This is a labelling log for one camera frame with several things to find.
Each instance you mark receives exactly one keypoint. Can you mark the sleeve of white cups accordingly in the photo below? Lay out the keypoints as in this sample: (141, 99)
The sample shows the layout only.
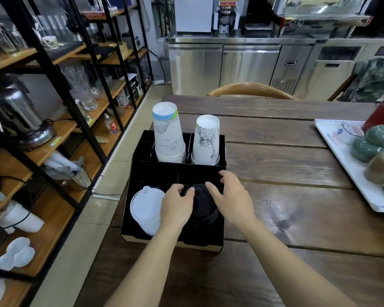
(19, 217)

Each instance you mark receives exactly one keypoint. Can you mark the white tray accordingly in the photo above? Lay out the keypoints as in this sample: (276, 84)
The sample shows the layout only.
(345, 156)

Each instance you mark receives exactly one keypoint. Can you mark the plastic bag of white spoons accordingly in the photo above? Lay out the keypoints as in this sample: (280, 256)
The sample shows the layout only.
(67, 171)

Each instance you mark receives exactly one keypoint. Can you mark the person's right forearm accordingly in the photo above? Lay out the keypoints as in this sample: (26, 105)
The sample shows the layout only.
(284, 268)

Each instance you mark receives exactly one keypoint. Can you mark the stack of blue-print paper cups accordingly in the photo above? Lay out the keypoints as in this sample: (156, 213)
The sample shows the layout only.
(168, 134)

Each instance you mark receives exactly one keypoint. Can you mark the white power strip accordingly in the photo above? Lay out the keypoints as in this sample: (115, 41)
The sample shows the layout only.
(159, 82)

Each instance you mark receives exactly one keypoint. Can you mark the white printed mug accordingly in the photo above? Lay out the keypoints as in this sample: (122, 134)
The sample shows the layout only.
(50, 42)

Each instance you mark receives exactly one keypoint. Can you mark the green ceramic lidded jar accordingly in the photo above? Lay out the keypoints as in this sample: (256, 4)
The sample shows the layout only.
(382, 135)
(364, 150)

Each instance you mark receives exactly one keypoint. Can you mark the black and white boxes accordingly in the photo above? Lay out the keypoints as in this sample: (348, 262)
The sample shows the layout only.
(129, 91)

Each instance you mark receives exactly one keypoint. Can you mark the pile of white shelf lids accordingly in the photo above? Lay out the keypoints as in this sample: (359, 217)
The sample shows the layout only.
(16, 254)

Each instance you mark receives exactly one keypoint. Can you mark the person's right thumb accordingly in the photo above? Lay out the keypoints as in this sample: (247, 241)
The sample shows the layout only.
(213, 189)

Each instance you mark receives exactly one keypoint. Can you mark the group of glass jars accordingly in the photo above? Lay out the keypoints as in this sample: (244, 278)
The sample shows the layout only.
(3, 39)

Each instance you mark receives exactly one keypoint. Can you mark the stainless steel counter cabinet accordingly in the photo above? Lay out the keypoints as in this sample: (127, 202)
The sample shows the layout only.
(249, 65)

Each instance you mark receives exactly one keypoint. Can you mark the black countertop machine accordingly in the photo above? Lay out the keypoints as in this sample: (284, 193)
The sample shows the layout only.
(259, 12)

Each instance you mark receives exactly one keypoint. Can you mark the stack of black cup lids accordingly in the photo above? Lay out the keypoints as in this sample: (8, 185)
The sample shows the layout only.
(202, 207)

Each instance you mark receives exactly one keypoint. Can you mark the white countertop machine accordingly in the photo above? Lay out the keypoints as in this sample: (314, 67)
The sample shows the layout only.
(193, 14)

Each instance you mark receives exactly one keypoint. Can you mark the small clear bottle red label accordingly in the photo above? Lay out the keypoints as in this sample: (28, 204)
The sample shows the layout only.
(111, 125)

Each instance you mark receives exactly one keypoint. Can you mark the clear glass cup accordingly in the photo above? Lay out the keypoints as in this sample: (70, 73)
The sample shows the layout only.
(351, 129)

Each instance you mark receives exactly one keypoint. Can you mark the person's left thumb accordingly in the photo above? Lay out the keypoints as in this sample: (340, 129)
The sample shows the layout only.
(189, 197)

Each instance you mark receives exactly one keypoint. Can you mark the black cardboard organizer box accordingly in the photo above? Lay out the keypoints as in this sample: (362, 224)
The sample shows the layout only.
(153, 175)

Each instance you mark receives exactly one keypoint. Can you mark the stack of black-drawing paper cups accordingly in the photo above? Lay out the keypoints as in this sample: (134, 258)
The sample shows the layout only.
(206, 140)

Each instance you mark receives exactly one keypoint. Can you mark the cup sealing machine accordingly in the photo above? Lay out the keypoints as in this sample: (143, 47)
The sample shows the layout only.
(226, 15)

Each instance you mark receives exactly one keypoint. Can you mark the person's left forearm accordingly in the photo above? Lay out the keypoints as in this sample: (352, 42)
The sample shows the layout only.
(147, 271)

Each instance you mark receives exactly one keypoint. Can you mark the wooden chair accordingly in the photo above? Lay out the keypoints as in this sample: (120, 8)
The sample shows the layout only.
(249, 89)

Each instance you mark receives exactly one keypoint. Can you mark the person's left hand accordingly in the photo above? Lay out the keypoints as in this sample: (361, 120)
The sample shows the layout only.
(176, 209)

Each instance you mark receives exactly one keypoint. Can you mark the black metal wooden shelf unit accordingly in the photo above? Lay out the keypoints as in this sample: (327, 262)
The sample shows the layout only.
(89, 102)

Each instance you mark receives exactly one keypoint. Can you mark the camouflage cloth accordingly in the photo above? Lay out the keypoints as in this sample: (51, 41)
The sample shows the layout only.
(371, 81)

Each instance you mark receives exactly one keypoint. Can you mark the brown ceramic lidded jar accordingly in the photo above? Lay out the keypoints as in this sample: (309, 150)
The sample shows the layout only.
(382, 167)

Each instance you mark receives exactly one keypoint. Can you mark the red canister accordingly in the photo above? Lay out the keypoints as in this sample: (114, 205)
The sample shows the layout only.
(382, 115)

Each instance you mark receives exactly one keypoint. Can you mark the stainless steel kettle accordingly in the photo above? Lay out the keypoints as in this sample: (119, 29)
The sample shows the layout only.
(13, 115)

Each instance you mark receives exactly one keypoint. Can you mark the person's right hand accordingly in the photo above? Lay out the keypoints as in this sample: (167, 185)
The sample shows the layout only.
(235, 204)

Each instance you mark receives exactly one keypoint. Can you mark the glass display case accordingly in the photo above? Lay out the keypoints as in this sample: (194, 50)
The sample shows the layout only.
(323, 12)

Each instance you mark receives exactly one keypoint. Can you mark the stack of white cup lids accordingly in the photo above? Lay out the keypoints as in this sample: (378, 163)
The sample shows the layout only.
(146, 207)

